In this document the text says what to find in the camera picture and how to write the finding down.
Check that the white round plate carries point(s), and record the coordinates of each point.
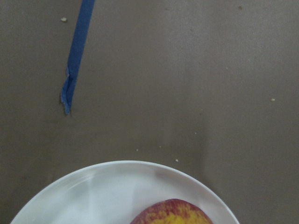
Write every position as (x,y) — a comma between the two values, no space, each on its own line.
(116,192)

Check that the red yellow apple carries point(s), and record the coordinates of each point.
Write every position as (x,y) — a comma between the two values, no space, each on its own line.
(172,211)

